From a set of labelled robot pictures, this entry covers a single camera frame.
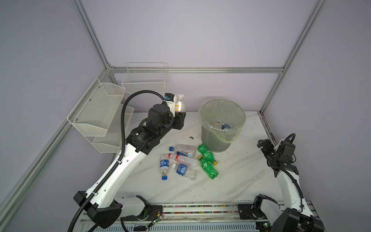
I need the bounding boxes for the white wire wall basket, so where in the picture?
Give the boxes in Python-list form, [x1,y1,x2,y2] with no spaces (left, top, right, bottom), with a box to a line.
[121,62,168,95]

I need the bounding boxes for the clear bottle blue cap sideways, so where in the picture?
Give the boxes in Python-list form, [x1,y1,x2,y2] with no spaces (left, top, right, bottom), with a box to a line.
[169,144,196,158]

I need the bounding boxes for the white mesh shelf basket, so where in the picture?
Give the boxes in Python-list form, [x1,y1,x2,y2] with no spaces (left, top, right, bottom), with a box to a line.
[92,104,123,153]
[67,79,126,137]

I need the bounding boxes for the clear bottle green red cap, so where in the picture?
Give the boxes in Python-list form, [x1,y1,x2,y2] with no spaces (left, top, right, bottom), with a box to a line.
[213,121,222,130]

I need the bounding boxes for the translucent green bin liner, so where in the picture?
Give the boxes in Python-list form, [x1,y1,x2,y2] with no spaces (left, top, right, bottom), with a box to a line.
[198,98,247,144]

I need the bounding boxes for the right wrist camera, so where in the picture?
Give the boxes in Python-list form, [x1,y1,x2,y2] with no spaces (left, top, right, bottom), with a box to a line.
[277,140,296,158]

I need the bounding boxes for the upper white mesh shelf basket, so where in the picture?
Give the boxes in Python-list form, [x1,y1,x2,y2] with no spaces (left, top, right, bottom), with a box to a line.
[67,79,126,137]

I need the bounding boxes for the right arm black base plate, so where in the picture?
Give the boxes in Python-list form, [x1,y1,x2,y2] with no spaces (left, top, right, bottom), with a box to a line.
[237,202,279,220]

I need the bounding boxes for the aluminium front rail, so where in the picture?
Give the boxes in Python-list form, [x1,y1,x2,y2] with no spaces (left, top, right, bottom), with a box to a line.
[76,201,328,232]

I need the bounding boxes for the clear bottle white label front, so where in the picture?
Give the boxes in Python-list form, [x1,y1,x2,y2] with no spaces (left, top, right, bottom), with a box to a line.
[175,94,186,113]

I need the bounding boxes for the lower white mesh shelf basket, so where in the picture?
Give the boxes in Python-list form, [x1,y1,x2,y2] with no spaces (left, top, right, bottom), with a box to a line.
[92,104,123,153]

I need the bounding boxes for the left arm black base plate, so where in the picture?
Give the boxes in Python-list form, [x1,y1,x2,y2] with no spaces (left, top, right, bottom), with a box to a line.
[123,205,163,221]

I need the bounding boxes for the clear bottle red white label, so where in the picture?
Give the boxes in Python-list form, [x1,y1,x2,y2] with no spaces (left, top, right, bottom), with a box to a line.
[168,153,200,168]

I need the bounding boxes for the grey mesh waste bin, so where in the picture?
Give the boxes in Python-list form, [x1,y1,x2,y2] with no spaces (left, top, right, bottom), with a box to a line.
[198,98,247,153]

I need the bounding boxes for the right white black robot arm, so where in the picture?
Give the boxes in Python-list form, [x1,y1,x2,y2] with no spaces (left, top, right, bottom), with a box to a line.
[252,133,325,232]

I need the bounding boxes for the clear bottle blue label angled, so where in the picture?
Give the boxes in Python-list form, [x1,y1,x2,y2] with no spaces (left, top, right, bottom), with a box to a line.
[172,163,198,181]

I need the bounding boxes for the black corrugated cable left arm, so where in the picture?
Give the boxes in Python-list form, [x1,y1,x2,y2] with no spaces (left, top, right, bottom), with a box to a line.
[67,90,165,232]

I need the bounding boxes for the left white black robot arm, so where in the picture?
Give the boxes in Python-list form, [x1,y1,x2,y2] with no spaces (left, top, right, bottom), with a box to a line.
[68,104,186,232]

